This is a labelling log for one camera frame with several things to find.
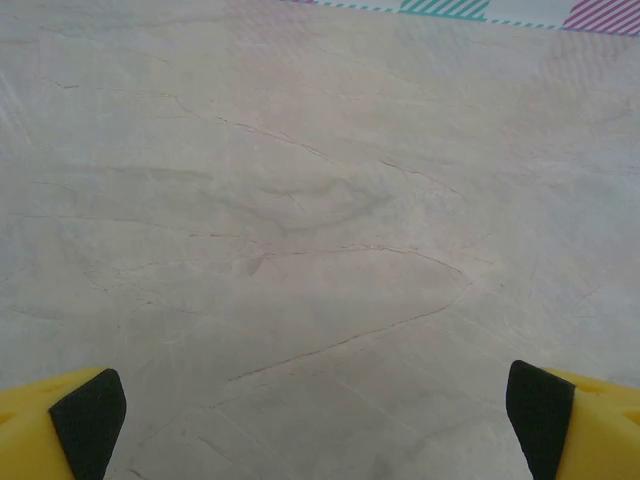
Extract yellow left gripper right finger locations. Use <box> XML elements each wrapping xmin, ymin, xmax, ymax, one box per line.
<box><xmin>505</xmin><ymin>359</ymin><xmax>640</xmax><ymax>480</ymax></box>

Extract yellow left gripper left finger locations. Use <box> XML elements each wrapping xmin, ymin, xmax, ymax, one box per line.
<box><xmin>0</xmin><ymin>367</ymin><xmax>128</xmax><ymax>480</ymax></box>

